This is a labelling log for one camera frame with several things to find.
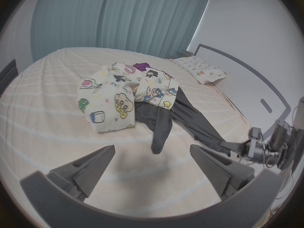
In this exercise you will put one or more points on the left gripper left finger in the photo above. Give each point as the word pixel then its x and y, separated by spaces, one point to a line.
pixel 95 165

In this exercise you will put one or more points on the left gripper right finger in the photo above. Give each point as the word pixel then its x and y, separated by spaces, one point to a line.
pixel 213 168

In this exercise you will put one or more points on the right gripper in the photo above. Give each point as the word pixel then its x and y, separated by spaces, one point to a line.
pixel 254 151

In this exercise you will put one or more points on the black T-shirt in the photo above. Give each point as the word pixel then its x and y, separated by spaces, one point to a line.
pixel 187 117

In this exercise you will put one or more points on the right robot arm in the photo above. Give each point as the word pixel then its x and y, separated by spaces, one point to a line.
pixel 280 134

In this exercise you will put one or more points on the bed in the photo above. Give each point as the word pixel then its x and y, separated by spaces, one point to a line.
pixel 54 108

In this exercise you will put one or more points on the white printed pyjama garment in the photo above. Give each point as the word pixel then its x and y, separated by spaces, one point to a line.
pixel 104 103

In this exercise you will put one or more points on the white printed pillow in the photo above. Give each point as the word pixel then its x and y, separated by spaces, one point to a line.
pixel 199 68

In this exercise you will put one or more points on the purple garment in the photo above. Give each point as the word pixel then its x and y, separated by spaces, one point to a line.
pixel 141 66

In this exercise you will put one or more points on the grey bedside table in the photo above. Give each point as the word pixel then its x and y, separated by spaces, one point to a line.
pixel 187 52

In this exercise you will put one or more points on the blue-green curtain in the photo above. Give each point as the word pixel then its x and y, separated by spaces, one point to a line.
pixel 106 15

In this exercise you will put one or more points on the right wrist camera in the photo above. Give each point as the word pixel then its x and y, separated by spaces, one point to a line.
pixel 255 132

